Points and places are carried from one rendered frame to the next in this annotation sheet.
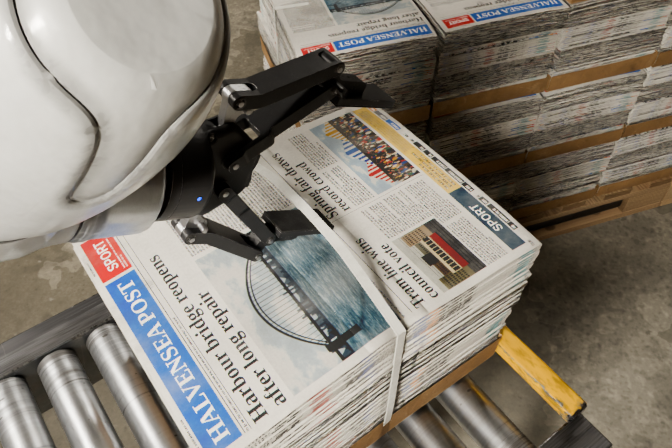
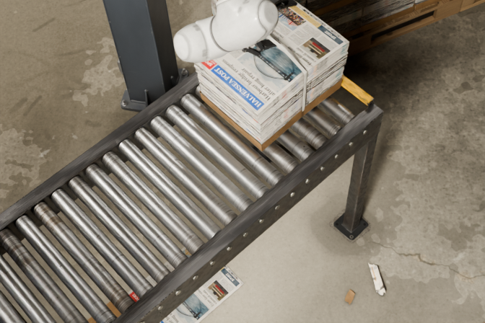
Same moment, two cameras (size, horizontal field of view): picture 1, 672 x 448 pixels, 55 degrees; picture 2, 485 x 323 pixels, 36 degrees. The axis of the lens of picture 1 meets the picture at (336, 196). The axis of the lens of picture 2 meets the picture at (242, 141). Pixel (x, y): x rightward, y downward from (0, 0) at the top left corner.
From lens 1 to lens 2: 1.61 m
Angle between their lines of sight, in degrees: 10
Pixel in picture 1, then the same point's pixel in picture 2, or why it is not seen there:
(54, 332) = (168, 99)
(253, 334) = (261, 78)
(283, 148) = not seen: hidden behind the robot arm
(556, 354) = (393, 107)
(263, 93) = not seen: hidden behind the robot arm
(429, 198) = (310, 30)
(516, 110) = not seen: outside the picture
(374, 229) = (293, 42)
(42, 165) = (258, 37)
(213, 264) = (243, 60)
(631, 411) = (434, 133)
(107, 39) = (268, 20)
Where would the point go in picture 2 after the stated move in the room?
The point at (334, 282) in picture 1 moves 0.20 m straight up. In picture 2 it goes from (283, 60) to (283, 14)
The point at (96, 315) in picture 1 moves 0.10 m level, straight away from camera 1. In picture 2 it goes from (182, 91) to (164, 73)
